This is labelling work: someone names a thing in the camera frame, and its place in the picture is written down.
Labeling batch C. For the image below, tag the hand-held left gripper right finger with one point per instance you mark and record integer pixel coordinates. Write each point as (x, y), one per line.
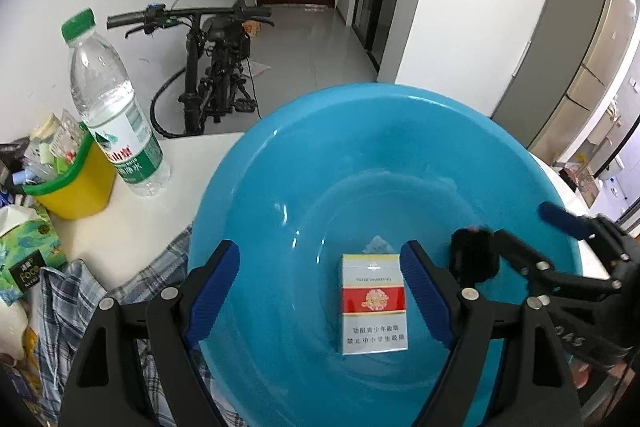
(425, 297)

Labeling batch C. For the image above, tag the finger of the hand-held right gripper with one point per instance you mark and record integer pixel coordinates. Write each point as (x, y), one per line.
(530, 264)
(565, 219)

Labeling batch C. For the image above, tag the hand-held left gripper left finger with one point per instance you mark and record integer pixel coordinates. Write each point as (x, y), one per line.
(215, 294)

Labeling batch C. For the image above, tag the small black object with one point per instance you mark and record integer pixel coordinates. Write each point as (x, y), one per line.
(472, 257)

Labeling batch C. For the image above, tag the red white cigarette pack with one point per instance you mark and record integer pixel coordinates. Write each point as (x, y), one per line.
(372, 327)

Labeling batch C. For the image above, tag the blue plastic basin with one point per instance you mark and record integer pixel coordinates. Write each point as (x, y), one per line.
(325, 157)

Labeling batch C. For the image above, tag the blue plaid cloth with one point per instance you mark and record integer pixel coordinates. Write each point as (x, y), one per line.
(65, 297)

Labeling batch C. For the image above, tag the beige refrigerator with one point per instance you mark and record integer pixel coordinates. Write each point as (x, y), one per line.
(565, 57)

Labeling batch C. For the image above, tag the yellow plastic bin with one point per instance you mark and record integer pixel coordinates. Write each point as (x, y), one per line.
(75, 192)

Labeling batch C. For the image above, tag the green tissue pack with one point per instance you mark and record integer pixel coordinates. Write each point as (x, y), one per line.
(30, 247)

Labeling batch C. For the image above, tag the yellow packet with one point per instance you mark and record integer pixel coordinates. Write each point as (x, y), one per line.
(30, 352)

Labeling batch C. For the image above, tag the clear water bottle green cap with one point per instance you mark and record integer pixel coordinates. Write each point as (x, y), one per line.
(115, 117)

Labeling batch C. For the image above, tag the white pouch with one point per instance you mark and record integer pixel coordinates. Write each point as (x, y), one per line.
(10, 332)

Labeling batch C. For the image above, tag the pile of wrappers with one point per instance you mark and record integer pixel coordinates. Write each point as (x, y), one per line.
(55, 142)

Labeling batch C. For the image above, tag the black bicycle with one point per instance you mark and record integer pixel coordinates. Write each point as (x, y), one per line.
(192, 57)

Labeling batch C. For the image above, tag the black snack packet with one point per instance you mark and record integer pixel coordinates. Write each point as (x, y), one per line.
(12, 152)

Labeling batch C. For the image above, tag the small cardboard box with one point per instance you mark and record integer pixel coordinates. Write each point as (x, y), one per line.
(252, 28)

